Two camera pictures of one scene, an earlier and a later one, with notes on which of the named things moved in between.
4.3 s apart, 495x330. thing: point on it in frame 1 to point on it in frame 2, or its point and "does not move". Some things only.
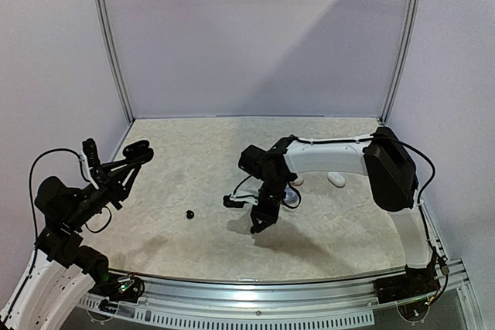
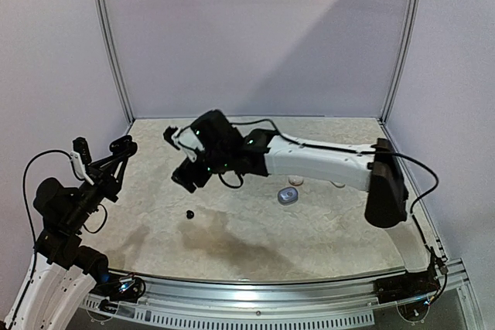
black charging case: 139,150 to 124,145
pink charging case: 298,181 does not move
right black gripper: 265,207 to 189,172
